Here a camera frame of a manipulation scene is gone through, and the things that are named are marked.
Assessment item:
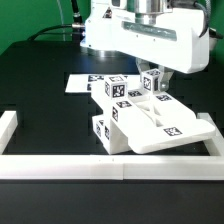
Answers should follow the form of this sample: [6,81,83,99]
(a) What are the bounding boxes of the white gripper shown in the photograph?
[85,3,209,92]

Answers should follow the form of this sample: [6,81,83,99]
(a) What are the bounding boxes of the white chair back piece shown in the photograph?
[91,80,215,154]

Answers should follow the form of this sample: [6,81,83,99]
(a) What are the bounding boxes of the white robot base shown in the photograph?
[79,33,121,58]

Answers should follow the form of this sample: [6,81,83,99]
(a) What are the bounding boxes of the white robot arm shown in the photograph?
[81,0,209,91]

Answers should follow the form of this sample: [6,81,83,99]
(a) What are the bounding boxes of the white fiducial marker sheet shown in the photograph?
[65,74,140,93]

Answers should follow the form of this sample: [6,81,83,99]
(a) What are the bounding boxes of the black cable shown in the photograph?
[27,0,86,42]

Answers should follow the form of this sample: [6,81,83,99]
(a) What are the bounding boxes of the white U-shaped fence frame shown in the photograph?
[0,111,224,180]

